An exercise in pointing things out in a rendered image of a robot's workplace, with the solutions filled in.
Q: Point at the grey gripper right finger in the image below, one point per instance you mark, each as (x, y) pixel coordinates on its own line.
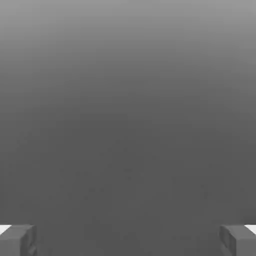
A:
(242, 240)

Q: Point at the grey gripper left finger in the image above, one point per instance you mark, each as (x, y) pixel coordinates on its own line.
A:
(14, 240)

